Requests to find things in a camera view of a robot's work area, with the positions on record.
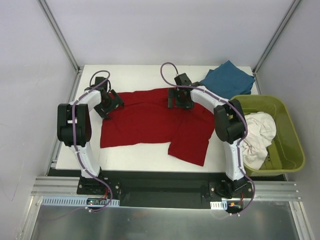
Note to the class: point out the right aluminium frame post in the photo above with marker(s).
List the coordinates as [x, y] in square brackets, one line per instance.
[293, 7]

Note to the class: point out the left white cable duct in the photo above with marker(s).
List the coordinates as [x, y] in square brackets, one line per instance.
[70, 201]

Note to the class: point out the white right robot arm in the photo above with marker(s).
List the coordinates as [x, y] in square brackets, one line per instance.
[229, 120]

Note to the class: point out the folded blue t-shirt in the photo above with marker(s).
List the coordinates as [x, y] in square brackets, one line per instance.
[228, 81]

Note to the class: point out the green plastic basket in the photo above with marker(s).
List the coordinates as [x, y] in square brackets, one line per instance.
[285, 154]

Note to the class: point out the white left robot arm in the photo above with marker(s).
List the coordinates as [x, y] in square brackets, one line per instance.
[74, 127]

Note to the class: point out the aluminium frame post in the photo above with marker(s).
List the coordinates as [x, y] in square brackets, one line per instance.
[293, 7]
[44, 6]

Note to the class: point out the right white cable duct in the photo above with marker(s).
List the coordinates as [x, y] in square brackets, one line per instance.
[219, 205]

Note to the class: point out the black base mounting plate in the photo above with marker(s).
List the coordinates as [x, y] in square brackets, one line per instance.
[186, 200]

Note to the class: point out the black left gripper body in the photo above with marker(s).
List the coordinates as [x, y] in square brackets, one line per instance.
[110, 105]

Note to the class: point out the aluminium front frame rail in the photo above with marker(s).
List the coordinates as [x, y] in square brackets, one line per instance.
[264, 190]

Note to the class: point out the red t-shirt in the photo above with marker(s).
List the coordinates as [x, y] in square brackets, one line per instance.
[146, 119]

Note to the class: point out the white cable duct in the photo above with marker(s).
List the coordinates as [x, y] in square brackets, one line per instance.
[219, 205]
[70, 201]

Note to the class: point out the crumpled white t-shirt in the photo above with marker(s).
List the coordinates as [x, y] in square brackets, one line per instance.
[261, 131]

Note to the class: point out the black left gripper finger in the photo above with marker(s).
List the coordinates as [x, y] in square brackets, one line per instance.
[104, 112]
[116, 101]

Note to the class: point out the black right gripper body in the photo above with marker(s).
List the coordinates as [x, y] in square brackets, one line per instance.
[180, 104]

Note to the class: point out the left aluminium frame post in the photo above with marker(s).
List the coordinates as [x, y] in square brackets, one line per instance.
[44, 6]

